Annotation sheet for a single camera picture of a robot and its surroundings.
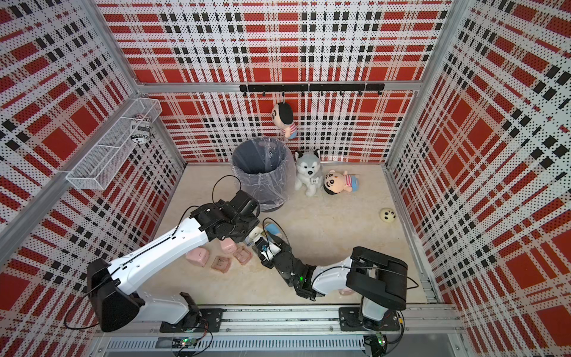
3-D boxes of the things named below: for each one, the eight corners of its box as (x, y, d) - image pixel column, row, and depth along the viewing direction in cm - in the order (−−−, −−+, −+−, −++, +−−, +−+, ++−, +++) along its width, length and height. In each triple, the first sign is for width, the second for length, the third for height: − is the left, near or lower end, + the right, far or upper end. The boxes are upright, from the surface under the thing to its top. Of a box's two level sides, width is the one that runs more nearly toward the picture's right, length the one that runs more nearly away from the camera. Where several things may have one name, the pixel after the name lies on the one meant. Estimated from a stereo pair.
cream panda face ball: (381, 223, 100) (384, 219, 96) (377, 210, 104) (380, 205, 101) (394, 223, 100) (397, 219, 96) (390, 210, 104) (393, 205, 101)
